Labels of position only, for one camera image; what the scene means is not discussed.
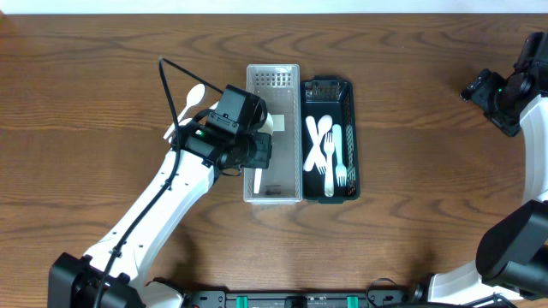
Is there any mint green plastic fork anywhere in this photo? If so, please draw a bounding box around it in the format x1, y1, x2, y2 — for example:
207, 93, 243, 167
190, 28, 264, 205
332, 124, 348, 187

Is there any pink-white plastic spoon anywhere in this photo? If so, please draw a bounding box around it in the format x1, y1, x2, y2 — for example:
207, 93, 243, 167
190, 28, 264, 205
303, 115, 332, 175

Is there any black plastic mesh basket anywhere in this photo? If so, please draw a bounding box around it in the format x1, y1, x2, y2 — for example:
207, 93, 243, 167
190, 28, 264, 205
301, 76, 360, 204

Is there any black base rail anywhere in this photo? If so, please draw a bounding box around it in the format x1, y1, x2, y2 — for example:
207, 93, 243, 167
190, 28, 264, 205
145, 284, 511, 308

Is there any left black cable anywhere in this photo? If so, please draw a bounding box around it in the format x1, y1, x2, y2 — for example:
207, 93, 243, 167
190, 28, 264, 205
92, 56, 226, 308

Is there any white plastic spoon top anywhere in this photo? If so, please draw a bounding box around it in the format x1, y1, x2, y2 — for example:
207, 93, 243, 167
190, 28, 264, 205
177, 84, 206, 125

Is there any clear plastic mesh basket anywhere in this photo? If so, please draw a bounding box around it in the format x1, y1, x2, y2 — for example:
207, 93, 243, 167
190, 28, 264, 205
243, 64, 303, 205

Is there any cream plastic fork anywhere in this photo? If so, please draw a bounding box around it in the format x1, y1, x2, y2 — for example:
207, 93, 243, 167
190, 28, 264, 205
324, 133, 335, 198

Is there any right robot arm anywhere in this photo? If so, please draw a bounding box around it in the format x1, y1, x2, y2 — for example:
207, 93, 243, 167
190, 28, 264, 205
422, 66, 547, 305

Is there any white plastic spoon bottom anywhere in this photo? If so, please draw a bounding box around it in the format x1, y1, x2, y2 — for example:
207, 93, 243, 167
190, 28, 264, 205
253, 113, 274, 193

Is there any white plastic spoon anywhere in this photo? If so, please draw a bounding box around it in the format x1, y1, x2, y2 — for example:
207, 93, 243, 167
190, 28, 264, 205
253, 113, 274, 193
177, 84, 206, 125
167, 101, 219, 143

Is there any pink-white plastic fork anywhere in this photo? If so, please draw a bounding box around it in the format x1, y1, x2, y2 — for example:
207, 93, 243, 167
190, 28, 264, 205
303, 115, 326, 175

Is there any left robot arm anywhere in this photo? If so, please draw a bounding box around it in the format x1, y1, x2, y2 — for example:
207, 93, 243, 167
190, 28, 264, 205
47, 151, 214, 307

